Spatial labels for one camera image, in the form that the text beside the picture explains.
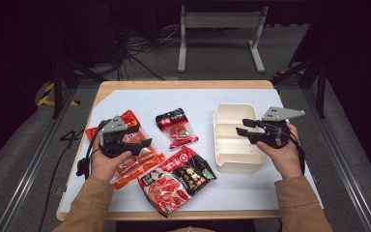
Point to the person's left hand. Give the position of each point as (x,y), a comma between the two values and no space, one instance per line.
(104,167)

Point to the black tripod stand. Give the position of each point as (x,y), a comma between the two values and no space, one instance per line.
(57,83)
(320,87)

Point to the person's right hand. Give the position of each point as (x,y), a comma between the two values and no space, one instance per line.
(286,161)

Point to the yellow black hazard tape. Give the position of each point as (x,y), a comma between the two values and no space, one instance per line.
(46,96)

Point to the small black red food packet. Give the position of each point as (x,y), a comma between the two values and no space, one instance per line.
(178,130)

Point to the white metal stand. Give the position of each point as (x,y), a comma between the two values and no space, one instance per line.
(222,19)

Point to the white table mat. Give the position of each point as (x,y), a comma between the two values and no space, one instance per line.
(238,193)

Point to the white divided plastic container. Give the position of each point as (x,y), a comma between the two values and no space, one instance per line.
(232,145)

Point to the large red black food packet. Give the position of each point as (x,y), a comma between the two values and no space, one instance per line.
(174,183)

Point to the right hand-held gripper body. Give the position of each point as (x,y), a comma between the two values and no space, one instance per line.
(278,113)

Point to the orange translucent food packet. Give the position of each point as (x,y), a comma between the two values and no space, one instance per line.
(138,166)

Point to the aluminium floor rail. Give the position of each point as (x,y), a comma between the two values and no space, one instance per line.
(32,167)
(341,167)

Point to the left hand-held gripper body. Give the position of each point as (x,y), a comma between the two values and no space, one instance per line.
(112,126)

